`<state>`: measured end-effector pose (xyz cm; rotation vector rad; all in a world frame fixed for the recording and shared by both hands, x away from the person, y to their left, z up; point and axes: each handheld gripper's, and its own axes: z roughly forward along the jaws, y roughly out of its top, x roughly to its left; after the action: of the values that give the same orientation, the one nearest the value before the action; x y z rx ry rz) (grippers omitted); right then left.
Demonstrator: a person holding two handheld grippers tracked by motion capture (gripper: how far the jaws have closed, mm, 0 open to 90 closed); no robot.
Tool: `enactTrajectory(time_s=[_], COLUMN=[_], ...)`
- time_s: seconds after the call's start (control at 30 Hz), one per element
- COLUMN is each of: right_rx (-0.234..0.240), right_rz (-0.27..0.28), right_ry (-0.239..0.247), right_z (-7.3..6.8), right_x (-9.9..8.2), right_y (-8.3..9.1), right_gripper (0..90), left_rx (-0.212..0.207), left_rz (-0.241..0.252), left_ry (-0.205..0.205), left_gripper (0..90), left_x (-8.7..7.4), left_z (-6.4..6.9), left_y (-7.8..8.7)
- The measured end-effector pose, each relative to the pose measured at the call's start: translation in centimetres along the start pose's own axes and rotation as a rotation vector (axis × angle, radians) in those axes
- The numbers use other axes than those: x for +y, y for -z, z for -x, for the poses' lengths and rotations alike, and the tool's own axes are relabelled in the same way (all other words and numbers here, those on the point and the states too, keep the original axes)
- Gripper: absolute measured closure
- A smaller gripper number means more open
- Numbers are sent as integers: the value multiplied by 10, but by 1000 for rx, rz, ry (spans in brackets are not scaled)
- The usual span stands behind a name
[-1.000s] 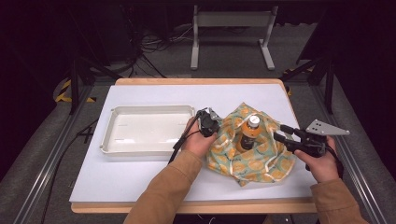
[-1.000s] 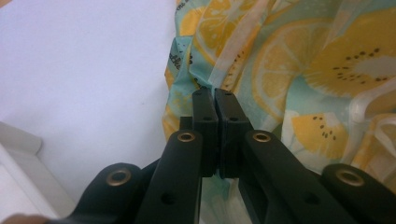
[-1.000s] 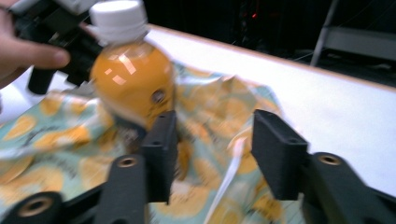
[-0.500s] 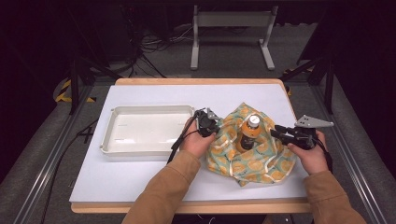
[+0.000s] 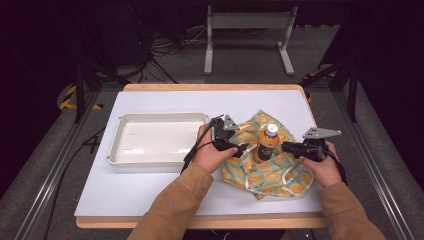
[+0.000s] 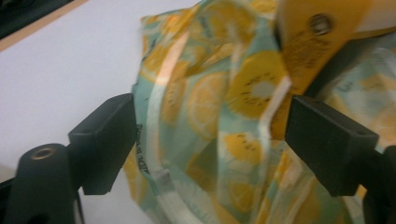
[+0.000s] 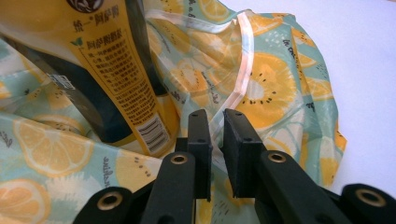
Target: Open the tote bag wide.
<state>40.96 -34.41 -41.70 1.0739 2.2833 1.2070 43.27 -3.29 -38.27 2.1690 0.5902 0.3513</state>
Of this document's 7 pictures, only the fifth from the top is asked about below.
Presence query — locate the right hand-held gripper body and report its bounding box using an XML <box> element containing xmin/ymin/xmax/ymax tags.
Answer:
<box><xmin>297</xmin><ymin>127</ymin><xmax>343</xmax><ymax>163</ymax></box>

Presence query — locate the hand-held gripper black cable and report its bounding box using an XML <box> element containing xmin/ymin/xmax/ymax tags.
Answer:
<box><xmin>179</xmin><ymin>114</ymin><xmax>225</xmax><ymax>175</ymax></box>
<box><xmin>324</xmin><ymin>148</ymin><xmax>349</xmax><ymax>187</ymax></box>

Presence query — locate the white plastic tray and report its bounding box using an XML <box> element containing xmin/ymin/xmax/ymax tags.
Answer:
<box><xmin>106</xmin><ymin>112</ymin><xmax>210</xmax><ymax>168</ymax></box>

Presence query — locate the left hand-held gripper black cable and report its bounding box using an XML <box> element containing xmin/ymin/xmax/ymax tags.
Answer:
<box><xmin>179</xmin><ymin>114</ymin><xmax>225</xmax><ymax>175</ymax></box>

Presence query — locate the bundle of floor cables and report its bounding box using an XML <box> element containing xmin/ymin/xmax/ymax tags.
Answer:
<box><xmin>133</xmin><ymin>6</ymin><xmax>208</xmax><ymax>84</ymax></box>

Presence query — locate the person's right hand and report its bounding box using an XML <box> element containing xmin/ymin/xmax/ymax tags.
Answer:
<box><xmin>298</xmin><ymin>141</ymin><xmax>343</xmax><ymax>189</ymax></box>

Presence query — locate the black metal stand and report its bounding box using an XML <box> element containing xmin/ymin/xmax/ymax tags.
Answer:
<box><xmin>71</xmin><ymin>6</ymin><xmax>132</xmax><ymax>124</ymax></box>
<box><xmin>299</xmin><ymin>59</ymin><xmax>360</xmax><ymax>123</ymax></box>

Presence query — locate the person's left hand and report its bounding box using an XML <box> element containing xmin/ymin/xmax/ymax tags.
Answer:
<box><xmin>193</xmin><ymin>123</ymin><xmax>240</xmax><ymax>175</ymax></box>

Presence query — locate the white metal table frame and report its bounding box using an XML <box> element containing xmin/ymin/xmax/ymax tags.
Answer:
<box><xmin>203</xmin><ymin>4</ymin><xmax>300</xmax><ymax>76</ymax></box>

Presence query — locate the orange juice bottle white cap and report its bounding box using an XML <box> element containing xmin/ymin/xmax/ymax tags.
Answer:
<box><xmin>252</xmin><ymin>123</ymin><xmax>280</xmax><ymax>164</ymax></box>

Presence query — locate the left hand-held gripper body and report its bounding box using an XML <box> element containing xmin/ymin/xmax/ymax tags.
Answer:
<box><xmin>210</xmin><ymin>114</ymin><xmax>242</xmax><ymax>154</ymax></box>

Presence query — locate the white table cover sheet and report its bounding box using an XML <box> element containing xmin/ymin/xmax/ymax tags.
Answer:
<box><xmin>73</xmin><ymin>89</ymin><xmax>325</xmax><ymax>218</ymax></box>

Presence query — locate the yellow black hazard tape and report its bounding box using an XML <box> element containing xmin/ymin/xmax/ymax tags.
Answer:
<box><xmin>58</xmin><ymin>84</ymin><xmax>103</xmax><ymax>111</ymax></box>

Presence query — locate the right hand-held gripper black cable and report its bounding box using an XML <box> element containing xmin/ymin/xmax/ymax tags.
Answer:
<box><xmin>324</xmin><ymin>148</ymin><xmax>349</xmax><ymax>187</ymax></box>

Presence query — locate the orange print cloth bag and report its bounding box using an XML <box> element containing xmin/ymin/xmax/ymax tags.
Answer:
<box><xmin>221</xmin><ymin>109</ymin><xmax>316</xmax><ymax>201</ymax></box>

